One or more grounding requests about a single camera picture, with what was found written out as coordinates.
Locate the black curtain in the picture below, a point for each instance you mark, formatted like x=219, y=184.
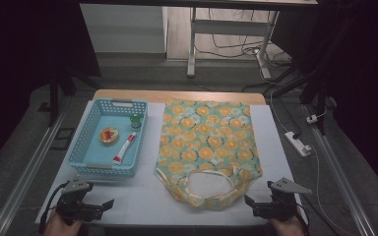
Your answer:
x=19, y=65
x=367, y=82

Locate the small white adapter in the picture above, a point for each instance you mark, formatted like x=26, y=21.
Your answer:
x=311, y=119

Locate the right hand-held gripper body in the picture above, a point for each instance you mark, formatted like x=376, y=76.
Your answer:
x=282, y=205

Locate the white table mat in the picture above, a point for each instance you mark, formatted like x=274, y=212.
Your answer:
x=144, y=196

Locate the orange round snack packet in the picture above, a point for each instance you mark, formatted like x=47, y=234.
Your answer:
x=108, y=135

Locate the grey cabinet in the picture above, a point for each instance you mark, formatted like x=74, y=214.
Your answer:
x=121, y=29

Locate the orange-slice print cloth bag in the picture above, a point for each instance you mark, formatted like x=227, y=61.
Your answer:
x=206, y=141

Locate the person's left hand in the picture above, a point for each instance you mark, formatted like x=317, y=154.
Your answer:
x=59, y=227

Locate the small green-capped bottle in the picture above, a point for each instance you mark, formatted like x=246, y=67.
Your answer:
x=135, y=120

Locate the blue perforated plastic basket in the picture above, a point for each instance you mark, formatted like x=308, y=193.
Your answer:
x=111, y=144

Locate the black metal stand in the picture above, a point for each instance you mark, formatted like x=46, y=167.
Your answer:
x=54, y=95
x=320, y=98

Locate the person's right hand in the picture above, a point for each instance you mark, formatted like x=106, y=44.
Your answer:
x=287, y=227

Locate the white power strip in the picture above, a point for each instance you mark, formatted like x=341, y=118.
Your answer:
x=297, y=143

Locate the aluminium rail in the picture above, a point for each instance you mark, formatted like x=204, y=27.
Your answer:
x=26, y=173
x=341, y=183

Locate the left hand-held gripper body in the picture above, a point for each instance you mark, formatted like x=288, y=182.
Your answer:
x=74, y=203

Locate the black floor plate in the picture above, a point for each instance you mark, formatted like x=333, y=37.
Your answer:
x=64, y=138

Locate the white and red tube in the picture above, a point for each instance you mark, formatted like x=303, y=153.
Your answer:
x=124, y=148

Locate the white desk frame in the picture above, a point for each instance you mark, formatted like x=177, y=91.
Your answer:
x=226, y=28

